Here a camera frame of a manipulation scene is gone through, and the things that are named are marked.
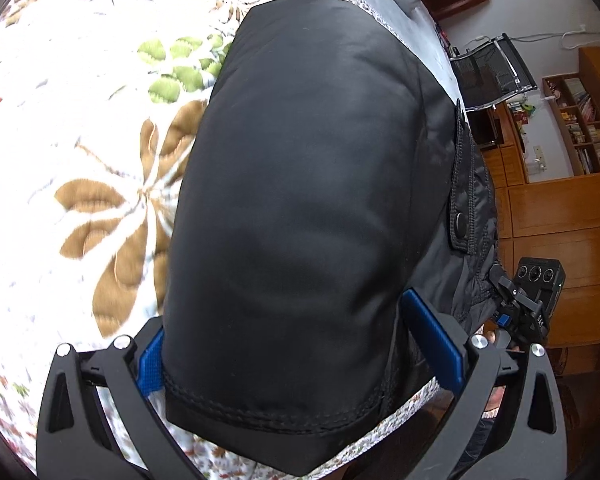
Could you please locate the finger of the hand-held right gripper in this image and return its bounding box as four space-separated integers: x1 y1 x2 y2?
487 265 519 331

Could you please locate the wooden bookshelf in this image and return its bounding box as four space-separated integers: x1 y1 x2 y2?
542 72 600 177

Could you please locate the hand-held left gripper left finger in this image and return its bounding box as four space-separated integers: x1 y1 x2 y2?
35 322 205 480

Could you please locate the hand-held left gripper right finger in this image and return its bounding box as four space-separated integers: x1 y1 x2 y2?
400 287 566 480

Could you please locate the wooden desk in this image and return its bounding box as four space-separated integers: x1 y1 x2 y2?
467 102 529 192

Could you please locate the black jacket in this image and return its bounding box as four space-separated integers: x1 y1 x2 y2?
161 0 503 478

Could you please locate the light blue bed sheet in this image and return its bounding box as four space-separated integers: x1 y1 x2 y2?
320 0 463 106

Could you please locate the wooden wardrobe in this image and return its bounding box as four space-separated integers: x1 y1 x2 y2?
494 45 600 376

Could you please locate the black mesh office chair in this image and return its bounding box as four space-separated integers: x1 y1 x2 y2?
450 33 538 111

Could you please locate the white wall cable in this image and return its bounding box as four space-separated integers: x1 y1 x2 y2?
460 27 600 52

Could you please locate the floral quilted bedspread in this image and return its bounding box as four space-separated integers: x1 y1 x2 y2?
0 0 441 480

